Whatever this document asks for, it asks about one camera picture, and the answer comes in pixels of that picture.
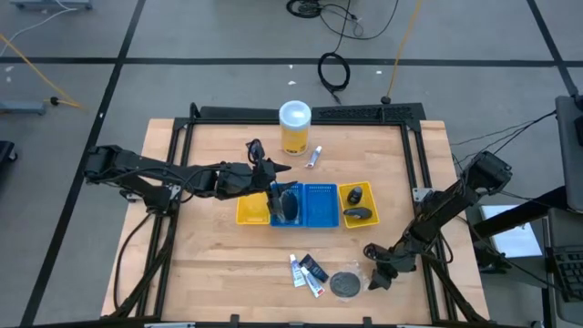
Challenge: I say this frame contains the yellow plastic basket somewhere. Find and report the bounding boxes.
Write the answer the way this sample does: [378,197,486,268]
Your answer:
[338,180,381,229]
[235,190,272,226]

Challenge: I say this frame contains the black metal table frame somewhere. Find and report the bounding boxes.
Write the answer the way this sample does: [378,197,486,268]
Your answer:
[103,102,492,328]

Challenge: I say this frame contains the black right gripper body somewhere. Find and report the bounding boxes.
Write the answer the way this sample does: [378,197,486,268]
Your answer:
[363,243,418,274]

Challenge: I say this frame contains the grey Dove bottle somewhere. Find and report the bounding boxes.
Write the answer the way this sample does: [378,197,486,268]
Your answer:
[343,207,373,220]

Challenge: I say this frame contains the black cable coil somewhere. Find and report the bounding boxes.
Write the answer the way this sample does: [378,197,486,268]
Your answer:
[285,0,323,19]

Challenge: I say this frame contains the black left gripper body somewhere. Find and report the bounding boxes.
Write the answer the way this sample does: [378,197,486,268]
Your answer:
[213,158,277,200]

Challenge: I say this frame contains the tiny white tube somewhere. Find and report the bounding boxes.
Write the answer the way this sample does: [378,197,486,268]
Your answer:
[305,145,323,169]

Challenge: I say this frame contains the grey stand base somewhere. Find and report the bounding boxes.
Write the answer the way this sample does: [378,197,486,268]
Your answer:
[0,100,46,116]
[8,0,95,11]

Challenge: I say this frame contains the yellow floor cable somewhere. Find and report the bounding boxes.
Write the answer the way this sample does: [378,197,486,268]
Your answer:
[0,32,87,111]

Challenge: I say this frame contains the black caster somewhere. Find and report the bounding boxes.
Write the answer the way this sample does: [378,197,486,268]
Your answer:
[0,139,19,165]

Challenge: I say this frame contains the white toothpaste tube ribbed cap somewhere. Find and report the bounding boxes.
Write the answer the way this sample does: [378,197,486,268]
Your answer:
[300,266,327,299]

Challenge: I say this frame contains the blue plastic basket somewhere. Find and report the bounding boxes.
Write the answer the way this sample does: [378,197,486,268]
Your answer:
[303,183,341,229]
[269,182,305,228]

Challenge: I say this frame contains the yellow hanging power cable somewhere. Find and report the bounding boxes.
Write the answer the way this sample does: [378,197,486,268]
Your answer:
[381,0,423,105]

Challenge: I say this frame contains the yellow canister white lid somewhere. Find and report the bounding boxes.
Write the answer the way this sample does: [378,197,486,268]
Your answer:
[278,99,312,157]

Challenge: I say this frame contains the white sheet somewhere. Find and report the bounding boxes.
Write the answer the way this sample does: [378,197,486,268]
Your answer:
[480,203,546,260]

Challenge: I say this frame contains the white floor cable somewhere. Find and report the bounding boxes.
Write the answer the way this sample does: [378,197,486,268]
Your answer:
[0,6,79,46]

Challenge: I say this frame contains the black keyboard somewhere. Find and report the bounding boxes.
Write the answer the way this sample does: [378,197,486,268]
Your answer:
[549,245,583,304]

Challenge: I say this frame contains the dark navy tube black cap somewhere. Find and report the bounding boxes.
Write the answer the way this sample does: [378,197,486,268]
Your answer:
[299,253,330,283]

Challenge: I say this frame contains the black looped floor cable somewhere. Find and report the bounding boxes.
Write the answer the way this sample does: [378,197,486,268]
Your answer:
[317,0,402,105]

